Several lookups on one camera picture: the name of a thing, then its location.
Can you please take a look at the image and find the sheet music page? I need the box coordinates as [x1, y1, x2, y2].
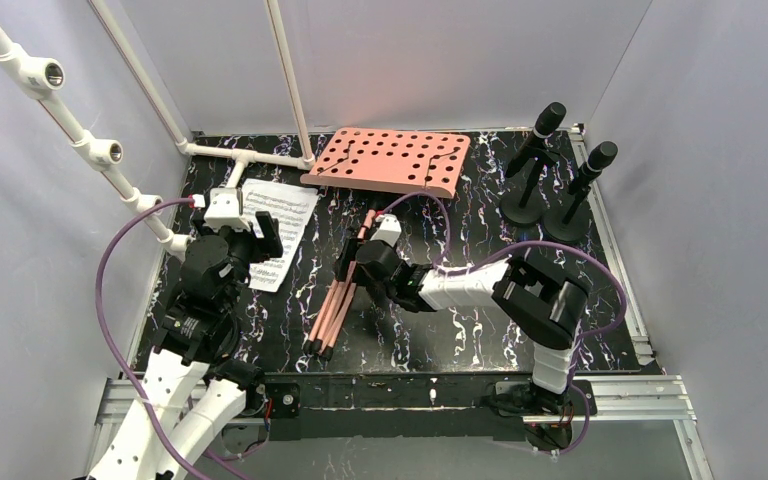
[241, 179, 319, 293]

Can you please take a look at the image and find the pink music stand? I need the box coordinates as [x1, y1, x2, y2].
[301, 127, 470, 359]

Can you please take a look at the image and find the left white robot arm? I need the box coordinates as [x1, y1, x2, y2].
[87, 211, 283, 479]

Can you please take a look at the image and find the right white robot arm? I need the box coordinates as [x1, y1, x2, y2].
[334, 240, 590, 415]

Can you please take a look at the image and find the right black microphone on stand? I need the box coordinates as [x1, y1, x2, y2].
[542, 141, 618, 244]

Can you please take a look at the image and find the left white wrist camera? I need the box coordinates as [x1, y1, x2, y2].
[191, 187, 252, 235]

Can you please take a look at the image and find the white PVC pipe frame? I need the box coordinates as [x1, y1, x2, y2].
[0, 0, 316, 263]

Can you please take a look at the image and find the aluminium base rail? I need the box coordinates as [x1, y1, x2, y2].
[82, 374, 717, 480]

